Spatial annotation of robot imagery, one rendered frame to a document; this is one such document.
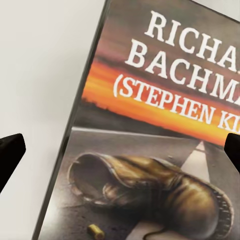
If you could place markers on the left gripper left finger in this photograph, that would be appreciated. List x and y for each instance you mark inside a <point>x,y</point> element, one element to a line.
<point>12,149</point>

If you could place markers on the bed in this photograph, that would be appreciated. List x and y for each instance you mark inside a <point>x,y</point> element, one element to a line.
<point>44,45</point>

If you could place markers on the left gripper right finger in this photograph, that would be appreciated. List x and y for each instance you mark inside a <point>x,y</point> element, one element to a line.
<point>232,149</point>

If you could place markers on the hardback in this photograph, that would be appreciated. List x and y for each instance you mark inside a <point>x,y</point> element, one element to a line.
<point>142,155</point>

